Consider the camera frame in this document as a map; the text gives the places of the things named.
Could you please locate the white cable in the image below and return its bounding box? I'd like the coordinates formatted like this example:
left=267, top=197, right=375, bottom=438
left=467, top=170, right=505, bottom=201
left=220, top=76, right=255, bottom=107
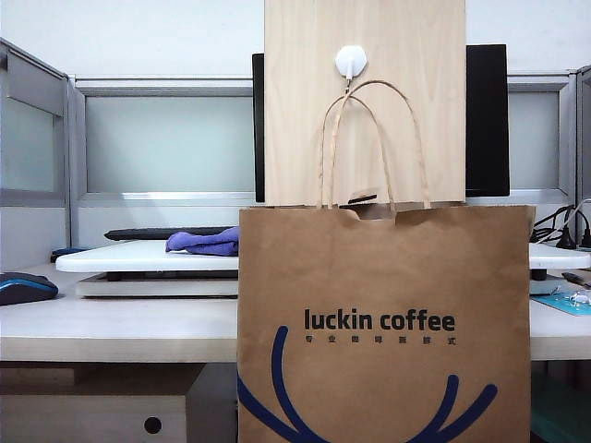
left=530, top=198, right=591, bottom=242

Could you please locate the white desk riser top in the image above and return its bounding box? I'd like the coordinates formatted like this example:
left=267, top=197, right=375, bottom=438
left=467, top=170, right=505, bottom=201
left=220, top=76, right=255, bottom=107
left=54, top=239, right=591, bottom=273

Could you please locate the grey framed glass partition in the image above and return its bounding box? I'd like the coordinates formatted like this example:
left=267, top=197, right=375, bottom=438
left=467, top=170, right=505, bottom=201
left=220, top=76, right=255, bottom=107
left=574, top=64, right=591, bottom=204
left=0, top=37, right=75, bottom=250
left=507, top=73, right=578, bottom=218
left=68, top=77, right=256, bottom=245

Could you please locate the black keyboard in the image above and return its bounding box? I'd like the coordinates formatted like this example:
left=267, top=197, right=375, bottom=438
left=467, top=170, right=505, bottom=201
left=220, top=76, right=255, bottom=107
left=103, top=225, right=239, bottom=242

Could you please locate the green board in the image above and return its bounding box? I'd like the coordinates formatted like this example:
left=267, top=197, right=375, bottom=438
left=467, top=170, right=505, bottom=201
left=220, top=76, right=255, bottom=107
left=530, top=396, right=591, bottom=443

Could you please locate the brown luckin coffee paper bag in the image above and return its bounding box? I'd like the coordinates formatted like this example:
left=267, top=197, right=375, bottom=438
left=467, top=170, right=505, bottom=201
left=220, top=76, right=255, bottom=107
left=236, top=78, right=537, bottom=443

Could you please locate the black power cable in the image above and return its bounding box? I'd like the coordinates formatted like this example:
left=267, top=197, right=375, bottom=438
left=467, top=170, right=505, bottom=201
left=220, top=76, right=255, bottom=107
left=528, top=205, right=578, bottom=245

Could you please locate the white under-desk cabinet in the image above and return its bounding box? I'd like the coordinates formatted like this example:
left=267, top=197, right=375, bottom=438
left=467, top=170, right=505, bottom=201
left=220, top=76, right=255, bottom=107
left=0, top=364, right=239, bottom=443

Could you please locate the white adhesive wall hook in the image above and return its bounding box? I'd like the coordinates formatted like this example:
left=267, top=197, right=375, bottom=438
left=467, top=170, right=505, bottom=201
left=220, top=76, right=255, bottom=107
left=335, top=45, right=368, bottom=87

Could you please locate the black pen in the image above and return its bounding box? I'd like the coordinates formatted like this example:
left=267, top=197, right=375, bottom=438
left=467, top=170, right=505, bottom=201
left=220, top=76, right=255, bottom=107
left=561, top=270, right=591, bottom=290

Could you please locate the blue black computer mouse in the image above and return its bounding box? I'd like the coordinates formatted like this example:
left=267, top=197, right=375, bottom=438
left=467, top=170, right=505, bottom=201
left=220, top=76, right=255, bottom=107
left=0, top=270, right=60, bottom=307

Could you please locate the purple cloth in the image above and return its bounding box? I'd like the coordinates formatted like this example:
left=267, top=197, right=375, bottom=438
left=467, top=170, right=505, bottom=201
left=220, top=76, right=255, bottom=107
left=164, top=224, right=241, bottom=257

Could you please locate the black computer monitor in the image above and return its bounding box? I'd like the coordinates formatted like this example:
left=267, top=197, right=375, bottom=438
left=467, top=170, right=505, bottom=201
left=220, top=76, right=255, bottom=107
left=251, top=43, right=511, bottom=203

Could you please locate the dark blue small object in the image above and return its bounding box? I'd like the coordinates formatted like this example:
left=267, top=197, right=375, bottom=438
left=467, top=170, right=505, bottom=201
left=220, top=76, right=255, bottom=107
left=49, top=247, right=89, bottom=263

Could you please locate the teal hook package card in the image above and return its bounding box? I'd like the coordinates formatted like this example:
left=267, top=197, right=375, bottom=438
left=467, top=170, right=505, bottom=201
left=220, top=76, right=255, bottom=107
left=529, top=285, right=591, bottom=318

